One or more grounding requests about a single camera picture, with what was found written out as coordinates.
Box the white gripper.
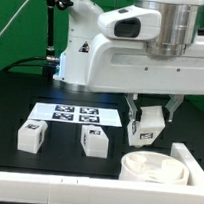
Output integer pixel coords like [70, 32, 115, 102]
[86, 34, 204, 125]

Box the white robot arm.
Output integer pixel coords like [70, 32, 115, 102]
[54, 0, 204, 125]

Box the white L-shaped fence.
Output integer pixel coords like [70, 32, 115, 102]
[0, 143, 204, 204]

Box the white marker sheet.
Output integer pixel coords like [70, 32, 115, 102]
[28, 102, 121, 127]

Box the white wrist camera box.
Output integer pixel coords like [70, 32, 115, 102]
[98, 5, 162, 41]

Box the black cable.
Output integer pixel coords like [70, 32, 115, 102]
[0, 53, 61, 77]

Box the white cable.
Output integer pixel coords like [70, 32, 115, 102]
[0, 0, 47, 48]

